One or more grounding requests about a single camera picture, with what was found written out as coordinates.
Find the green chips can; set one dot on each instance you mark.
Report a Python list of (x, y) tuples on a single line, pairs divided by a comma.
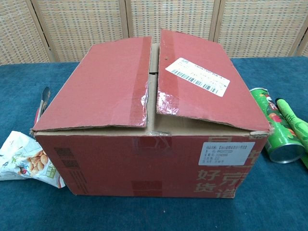
[(276, 134)]

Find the red cardboard box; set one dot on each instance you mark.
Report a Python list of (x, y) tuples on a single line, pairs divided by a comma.
[(120, 163)]

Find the white snack bag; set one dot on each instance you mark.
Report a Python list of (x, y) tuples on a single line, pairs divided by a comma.
[(21, 156)]

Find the woven wooden folding screen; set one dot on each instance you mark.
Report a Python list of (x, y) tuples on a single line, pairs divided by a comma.
[(168, 16)]

